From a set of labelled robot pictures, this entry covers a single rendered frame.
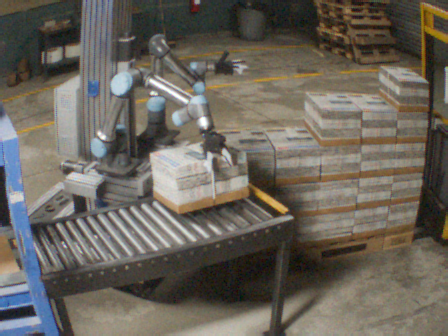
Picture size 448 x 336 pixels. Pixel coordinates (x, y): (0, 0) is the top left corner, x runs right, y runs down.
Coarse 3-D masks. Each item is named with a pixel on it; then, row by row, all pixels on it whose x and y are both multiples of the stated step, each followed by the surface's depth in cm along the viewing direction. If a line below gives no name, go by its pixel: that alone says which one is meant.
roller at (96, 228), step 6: (90, 216) 301; (90, 222) 297; (96, 222) 297; (96, 228) 291; (96, 234) 288; (102, 234) 285; (102, 240) 282; (108, 240) 280; (108, 246) 276; (114, 246) 276; (114, 252) 271; (120, 252) 272; (114, 258) 269
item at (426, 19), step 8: (424, 16) 408; (432, 16) 401; (424, 24) 408; (432, 24) 404; (424, 32) 410; (424, 40) 413; (424, 48) 415; (424, 56) 418; (424, 64) 421; (424, 72) 424; (424, 168) 454; (424, 176) 459
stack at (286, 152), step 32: (256, 128) 404; (288, 128) 406; (256, 160) 373; (288, 160) 378; (320, 160) 382; (352, 160) 385; (384, 160) 389; (288, 192) 385; (320, 192) 389; (352, 192) 393; (384, 192) 398; (320, 224) 398; (352, 224) 403; (384, 224) 409; (256, 256) 399; (320, 256) 409; (352, 256) 415
